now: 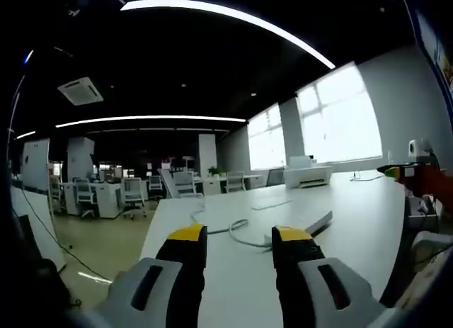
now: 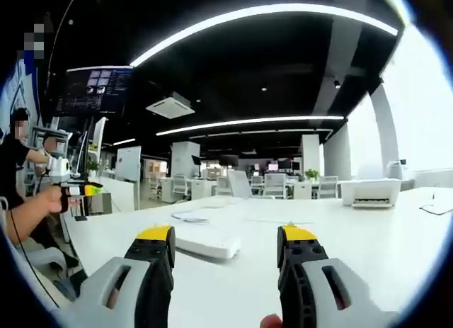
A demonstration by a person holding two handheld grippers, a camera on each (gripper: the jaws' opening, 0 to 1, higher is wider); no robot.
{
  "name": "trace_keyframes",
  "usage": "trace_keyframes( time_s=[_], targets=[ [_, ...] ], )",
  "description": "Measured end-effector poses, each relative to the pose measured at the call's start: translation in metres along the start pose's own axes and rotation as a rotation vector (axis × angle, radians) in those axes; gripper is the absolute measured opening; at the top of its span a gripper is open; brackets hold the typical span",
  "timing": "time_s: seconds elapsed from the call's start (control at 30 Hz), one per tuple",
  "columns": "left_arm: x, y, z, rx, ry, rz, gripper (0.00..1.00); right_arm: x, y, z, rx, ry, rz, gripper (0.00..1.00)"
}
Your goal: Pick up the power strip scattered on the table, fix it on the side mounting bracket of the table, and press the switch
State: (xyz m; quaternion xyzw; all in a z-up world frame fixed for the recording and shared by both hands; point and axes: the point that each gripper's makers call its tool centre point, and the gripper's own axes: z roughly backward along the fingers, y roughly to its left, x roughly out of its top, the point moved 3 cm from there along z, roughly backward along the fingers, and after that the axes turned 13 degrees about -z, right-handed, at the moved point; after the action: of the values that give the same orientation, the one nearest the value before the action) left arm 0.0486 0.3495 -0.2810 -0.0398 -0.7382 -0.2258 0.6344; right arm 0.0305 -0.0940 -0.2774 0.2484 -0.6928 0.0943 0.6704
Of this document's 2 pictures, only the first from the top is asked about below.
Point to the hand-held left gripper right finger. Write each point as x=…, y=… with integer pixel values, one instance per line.
x=311, y=289

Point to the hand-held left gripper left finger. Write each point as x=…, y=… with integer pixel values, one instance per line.
x=166, y=278

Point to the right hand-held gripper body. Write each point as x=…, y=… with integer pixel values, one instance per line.
x=419, y=149

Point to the white power strip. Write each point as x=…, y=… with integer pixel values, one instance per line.
x=320, y=223

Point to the long ceiling light strip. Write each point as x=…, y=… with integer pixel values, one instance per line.
x=159, y=4
x=141, y=118

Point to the short ceiling light strip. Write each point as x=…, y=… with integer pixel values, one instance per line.
x=25, y=135

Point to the white equipment box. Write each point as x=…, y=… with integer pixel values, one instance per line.
x=419, y=218

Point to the white table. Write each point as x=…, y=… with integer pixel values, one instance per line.
x=354, y=214

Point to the white printer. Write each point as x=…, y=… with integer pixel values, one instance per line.
x=308, y=177

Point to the white plastic chair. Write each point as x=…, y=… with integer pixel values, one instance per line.
x=433, y=241

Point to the white flat paper sheet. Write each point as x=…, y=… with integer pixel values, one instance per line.
x=270, y=203

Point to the white office desk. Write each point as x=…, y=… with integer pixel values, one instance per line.
x=109, y=198

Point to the blue and white banner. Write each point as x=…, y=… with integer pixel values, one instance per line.
x=430, y=41

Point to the grey office chair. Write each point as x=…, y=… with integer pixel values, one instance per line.
x=275, y=177

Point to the green potted plant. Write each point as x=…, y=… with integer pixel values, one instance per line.
x=214, y=171

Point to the group of white office chairs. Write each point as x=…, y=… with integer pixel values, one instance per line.
x=85, y=193

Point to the small bright window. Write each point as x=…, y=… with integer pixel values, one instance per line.
x=267, y=140

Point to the white partition panel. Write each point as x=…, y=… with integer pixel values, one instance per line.
x=39, y=221

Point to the white standing board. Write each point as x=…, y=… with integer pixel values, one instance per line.
x=35, y=163

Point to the ceiling air conditioner unit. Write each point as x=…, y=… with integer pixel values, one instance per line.
x=80, y=92

